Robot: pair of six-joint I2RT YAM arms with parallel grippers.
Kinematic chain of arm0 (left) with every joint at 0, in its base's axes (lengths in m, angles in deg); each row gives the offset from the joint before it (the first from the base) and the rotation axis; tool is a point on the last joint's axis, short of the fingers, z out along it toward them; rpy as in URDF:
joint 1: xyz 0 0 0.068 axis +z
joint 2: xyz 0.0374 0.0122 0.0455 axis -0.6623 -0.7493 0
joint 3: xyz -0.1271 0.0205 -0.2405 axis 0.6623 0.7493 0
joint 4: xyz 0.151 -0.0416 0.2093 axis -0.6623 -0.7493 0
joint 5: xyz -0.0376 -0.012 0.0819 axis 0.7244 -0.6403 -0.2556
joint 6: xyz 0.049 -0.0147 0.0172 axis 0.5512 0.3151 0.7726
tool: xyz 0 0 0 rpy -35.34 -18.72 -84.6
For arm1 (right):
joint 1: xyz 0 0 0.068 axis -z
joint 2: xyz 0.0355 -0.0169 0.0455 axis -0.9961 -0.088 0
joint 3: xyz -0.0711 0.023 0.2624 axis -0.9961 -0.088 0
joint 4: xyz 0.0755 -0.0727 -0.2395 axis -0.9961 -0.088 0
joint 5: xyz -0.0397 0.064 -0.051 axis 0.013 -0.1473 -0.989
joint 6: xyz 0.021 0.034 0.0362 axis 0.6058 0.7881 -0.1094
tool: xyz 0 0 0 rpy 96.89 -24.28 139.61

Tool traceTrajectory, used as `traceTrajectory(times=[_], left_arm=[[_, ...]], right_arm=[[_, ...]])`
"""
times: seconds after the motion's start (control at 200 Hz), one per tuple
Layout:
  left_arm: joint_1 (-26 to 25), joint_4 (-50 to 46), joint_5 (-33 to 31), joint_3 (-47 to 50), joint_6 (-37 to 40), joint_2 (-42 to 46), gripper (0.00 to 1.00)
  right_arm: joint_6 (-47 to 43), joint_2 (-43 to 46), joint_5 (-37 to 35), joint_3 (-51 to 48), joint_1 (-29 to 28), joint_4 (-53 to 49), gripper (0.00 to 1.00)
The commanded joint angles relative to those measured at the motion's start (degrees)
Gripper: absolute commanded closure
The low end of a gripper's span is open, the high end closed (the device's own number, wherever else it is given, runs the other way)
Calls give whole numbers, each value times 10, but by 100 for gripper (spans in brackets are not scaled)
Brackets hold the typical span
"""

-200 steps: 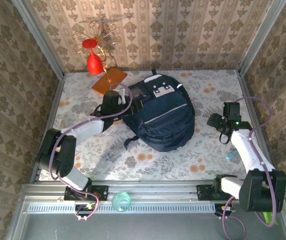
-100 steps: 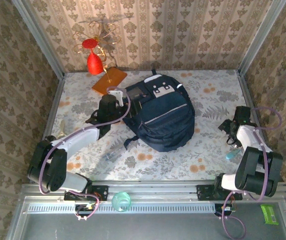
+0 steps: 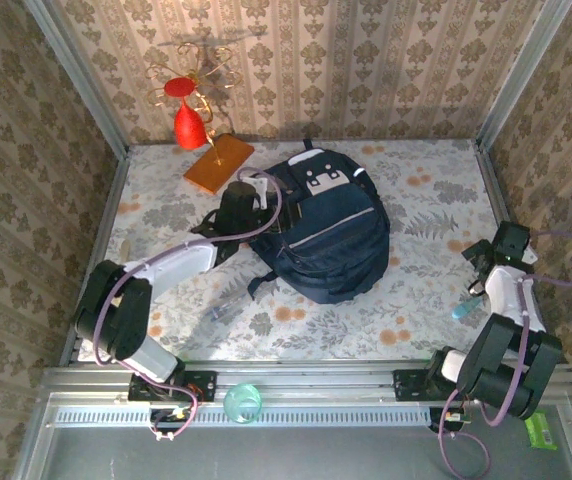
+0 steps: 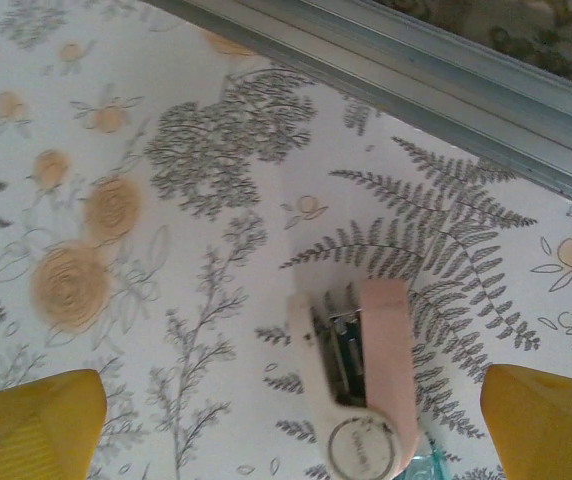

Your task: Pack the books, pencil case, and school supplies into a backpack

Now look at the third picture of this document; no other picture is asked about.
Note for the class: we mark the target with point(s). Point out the navy blue backpack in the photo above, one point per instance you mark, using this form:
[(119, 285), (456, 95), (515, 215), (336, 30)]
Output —
[(346, 240)]

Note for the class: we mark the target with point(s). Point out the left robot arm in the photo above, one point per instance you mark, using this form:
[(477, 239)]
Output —
[(111, 310)]

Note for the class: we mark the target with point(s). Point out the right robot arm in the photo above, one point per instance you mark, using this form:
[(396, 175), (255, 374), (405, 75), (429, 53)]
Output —
[(511, 300)]

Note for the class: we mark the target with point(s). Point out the green wipes pack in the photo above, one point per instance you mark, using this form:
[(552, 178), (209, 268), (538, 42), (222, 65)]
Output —
[(541, 435)]

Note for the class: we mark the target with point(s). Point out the pink white correction tape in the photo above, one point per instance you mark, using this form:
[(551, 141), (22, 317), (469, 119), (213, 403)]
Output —
[(476, 288)]

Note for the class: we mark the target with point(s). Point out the light blue eraser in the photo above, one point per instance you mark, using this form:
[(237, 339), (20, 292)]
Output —
[(463, 311)]

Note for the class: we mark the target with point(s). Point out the orange wooden board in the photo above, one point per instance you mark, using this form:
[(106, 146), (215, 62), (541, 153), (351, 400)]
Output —
[(216, 175)]

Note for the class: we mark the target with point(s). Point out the clear plastic pen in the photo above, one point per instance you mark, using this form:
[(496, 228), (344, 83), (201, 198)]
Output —
[(223, 310)]

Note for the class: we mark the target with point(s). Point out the floral tablecloth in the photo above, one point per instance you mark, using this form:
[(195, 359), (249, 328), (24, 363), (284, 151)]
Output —
[(416, 165)]

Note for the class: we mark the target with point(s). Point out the red wine glass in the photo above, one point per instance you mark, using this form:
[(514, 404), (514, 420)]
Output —
[(188, 130)]

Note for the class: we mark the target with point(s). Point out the small connector board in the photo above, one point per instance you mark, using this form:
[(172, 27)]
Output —
[(453, 420), (173, 420)]

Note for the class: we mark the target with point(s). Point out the teal glass cup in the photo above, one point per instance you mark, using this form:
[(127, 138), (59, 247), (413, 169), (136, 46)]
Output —
[(242, 405)]

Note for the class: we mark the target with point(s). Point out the grey metal bench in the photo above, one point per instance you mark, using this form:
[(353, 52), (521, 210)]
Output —
[(316, 455)]

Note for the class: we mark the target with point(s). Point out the aluminium side rail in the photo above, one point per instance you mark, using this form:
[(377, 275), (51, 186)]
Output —
[(496, 190), (107, 220)]

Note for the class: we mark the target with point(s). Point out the long aluminium base rail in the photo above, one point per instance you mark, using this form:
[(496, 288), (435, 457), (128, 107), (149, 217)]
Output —
[(306, 377)]

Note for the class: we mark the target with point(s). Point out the aluminium frame post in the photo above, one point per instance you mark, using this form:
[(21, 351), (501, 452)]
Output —
[(526, 75), (76, 80)]

